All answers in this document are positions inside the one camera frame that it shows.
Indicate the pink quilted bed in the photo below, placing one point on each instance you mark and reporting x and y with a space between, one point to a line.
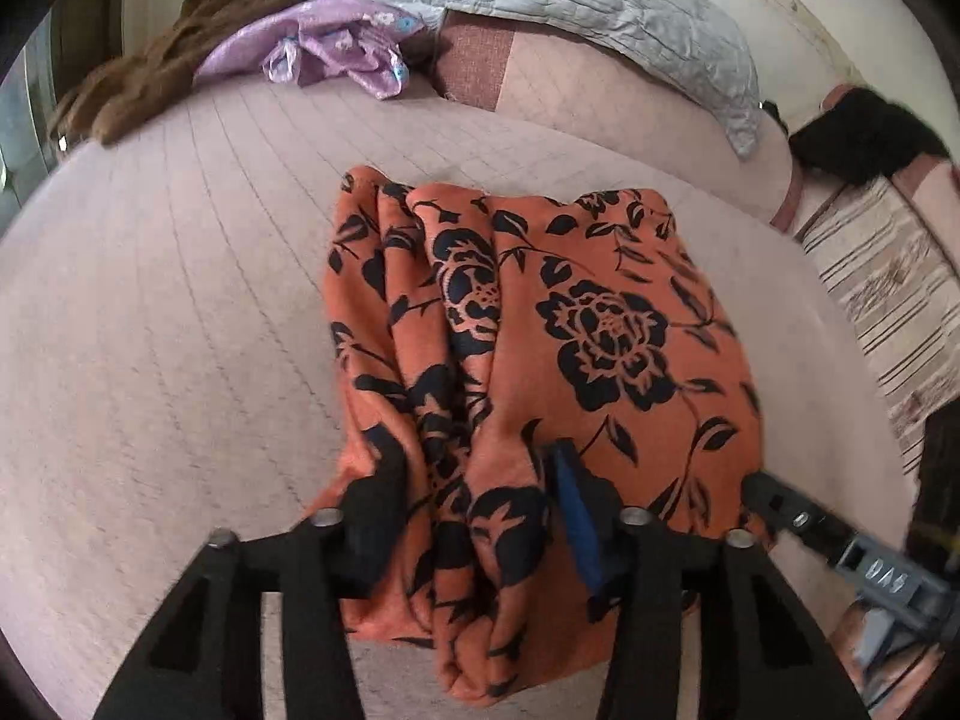
187 315

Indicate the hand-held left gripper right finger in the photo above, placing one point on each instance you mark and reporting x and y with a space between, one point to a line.
581 532

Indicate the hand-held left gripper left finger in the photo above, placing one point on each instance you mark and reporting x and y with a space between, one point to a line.
375 517

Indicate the striped beige blanket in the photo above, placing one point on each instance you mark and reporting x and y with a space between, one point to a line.
892 292

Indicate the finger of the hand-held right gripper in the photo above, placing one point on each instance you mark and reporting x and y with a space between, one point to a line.
787 510

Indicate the pink bolster cushion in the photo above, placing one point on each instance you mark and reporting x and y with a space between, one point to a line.
600 105

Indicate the grey quilted pillow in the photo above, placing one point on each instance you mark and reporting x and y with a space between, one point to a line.
600 7

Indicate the purple shiny cloth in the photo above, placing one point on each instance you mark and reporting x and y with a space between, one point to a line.
330 41

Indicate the orange black floral garment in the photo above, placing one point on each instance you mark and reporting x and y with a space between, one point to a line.
570 360

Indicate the brown fuzzy cloth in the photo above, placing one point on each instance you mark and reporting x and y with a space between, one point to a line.
172 52

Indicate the wooden framed window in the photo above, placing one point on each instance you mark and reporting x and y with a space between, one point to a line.
22 112

